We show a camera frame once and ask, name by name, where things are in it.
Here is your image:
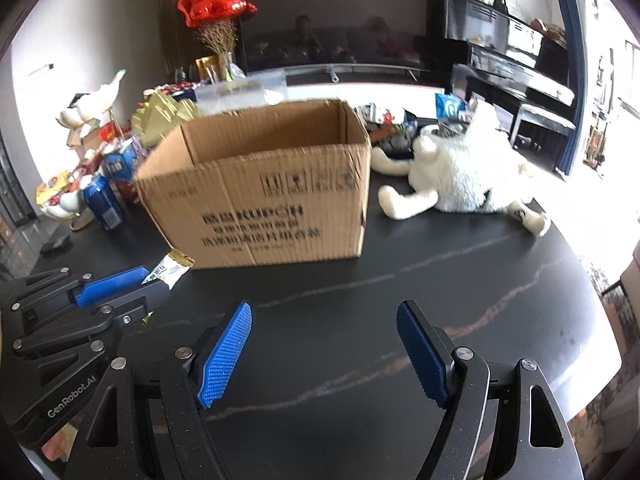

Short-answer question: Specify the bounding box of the person's left hand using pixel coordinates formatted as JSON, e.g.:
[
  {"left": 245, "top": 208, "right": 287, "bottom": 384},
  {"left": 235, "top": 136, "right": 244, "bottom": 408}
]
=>
[{"left": 40, "top": 437, "right": 69, "bottom": 461}]

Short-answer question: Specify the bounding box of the dried flower bunch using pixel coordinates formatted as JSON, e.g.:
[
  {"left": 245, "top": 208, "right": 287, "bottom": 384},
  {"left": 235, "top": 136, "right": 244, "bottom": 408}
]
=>
[{"left": 197, "top": 20, "right": 239, "bottom": 68}]

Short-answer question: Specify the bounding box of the blue red snack bag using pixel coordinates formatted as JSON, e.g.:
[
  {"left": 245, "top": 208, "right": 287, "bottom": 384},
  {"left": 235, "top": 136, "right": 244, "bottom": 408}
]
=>
[{"left": 102, "top": 137, "right": 149, "bottom": 204}]

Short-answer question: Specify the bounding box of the blue white snack bag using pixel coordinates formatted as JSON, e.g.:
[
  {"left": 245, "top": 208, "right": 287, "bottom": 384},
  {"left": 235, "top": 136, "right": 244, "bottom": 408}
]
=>
[{"left": 435, "top": 92, "right": 471, "bottom": 124}]

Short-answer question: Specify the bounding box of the pile of snack packets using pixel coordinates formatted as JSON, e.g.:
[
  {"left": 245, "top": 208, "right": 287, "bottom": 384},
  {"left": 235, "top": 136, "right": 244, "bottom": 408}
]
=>
[{"left": 352, "top": 102, "right": 436, "bottom": 157}]

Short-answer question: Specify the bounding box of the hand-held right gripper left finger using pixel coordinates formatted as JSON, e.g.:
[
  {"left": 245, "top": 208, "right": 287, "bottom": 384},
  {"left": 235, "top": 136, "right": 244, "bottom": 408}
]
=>
[{"left": 62, "top": 301, "right": 252, "bottom": 480}]

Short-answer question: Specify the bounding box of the blue drink can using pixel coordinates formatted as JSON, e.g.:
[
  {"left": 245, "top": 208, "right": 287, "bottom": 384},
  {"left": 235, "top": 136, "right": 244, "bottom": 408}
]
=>
[{"left": 82, "top": 175, "right": 126, "bottom": 232}]

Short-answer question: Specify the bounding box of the white gold-edged snack packet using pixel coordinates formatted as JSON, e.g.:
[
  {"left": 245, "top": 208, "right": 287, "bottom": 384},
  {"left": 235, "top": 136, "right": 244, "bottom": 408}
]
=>
[{"left": 141, "top": 250, "right": 196, "bottom": 291}]

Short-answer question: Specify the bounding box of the black television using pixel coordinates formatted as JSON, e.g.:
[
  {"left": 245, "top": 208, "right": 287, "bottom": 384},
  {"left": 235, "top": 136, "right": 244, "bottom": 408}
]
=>
[{"left": 235, "top": 0, "right": 441, "bottom": 77}]

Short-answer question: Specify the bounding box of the black piano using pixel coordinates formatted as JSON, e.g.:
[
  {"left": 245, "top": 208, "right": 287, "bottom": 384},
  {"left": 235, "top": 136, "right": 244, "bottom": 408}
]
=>
[{"left": 442, "top": 0, "right": 576, "bottom": 127}]

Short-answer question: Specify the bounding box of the blue curtain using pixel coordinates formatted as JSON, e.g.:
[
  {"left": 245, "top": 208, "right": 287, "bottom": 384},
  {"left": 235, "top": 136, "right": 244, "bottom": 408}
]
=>
[{"left": 549, "top": 0, "right": 592, "bottom": 177}]

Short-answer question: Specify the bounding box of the red heart balloon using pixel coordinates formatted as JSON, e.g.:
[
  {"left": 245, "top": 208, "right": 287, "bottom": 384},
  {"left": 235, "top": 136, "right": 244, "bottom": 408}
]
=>
[{"left": 178, "top": 0, "right": 258, "bottom": 29}]

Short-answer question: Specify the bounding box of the clear plastic box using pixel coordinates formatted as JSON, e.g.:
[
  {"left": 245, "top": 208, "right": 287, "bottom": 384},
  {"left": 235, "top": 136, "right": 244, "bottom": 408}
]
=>
[{"left": 195, "top": 72, "right": 288, "bottom": 112}]

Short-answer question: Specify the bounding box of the yellow green pleated gift box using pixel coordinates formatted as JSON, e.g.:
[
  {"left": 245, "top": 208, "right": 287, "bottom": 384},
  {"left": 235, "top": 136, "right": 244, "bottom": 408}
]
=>
[{"left": 132, "top": 94, "right": 199, "bottom": 147}]

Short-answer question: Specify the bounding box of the brown cardboard box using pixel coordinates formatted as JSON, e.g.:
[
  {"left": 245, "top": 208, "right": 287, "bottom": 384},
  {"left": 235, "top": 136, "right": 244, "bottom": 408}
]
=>
[{"left": 134, "top": 99, "right": 373, "bottom": 271}]

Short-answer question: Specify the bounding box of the gold box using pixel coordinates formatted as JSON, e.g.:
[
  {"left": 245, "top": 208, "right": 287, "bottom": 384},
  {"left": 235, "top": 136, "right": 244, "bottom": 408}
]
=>
[{"left": 195, "top": 55, "right": 221, "bottom": 84}]

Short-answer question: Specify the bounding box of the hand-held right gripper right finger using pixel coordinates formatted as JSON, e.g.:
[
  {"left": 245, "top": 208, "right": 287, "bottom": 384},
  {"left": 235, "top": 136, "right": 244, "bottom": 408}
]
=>
[{"left": 396, "top": 300, "right": 586, "bottom": 480}]

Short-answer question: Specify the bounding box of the white plush toy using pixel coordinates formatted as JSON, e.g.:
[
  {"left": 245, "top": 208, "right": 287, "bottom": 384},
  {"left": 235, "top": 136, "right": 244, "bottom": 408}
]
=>
[{"left": 371, "top": 102, "right": 551, "bottom": 237}]

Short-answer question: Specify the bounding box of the piano bench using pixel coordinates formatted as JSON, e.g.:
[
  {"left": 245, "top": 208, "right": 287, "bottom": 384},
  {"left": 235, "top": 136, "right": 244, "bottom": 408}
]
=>
[{"left": 511, "top": 102, "right": 576, "bottom": 171}]

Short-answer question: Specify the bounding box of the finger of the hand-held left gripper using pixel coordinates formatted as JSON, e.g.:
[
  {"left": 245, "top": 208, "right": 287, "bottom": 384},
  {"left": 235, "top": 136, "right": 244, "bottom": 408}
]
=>
[
  {"left": 12, "top": 280, "right": 171, "bottom": 357},
  {"left": 0, "top": 266, "right": 151, "bottom": 312}
]

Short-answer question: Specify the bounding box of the white shell tiered tray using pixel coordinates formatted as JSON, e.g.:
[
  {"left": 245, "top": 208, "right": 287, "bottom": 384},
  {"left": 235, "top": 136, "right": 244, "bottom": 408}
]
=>
[{"left": 35, "top": 70, "right": 123, "bottom": 231}]

